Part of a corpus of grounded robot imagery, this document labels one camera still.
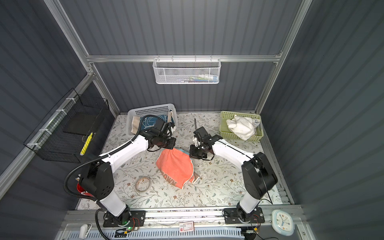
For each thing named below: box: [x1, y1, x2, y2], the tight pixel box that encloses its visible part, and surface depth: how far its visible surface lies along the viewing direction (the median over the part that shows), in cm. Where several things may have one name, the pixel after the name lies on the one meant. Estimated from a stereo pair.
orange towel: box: [156, 147, 200, 189], surface depth 87 cm
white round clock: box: [271, 209, 295, 236], surface depth 72 cm
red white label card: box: [179, 221, 195, 233], surface depth 72 cm
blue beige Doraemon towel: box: [131, 110, 174, 134], surface depth 110 cm
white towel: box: [226, 115, 261, 141], surface depth 101 cm
